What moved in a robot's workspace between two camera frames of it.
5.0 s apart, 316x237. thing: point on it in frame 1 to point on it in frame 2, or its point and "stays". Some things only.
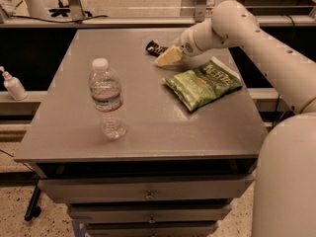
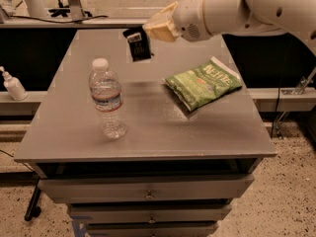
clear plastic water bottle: x=107 y=98 stays
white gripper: x=186 y=44 to x=188 y=20
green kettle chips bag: x=198 y=86 stays
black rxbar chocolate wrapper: x=154 y=48 to x=138 y=41
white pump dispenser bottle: x=14 y=86 stays
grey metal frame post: x=74 y=1 stays
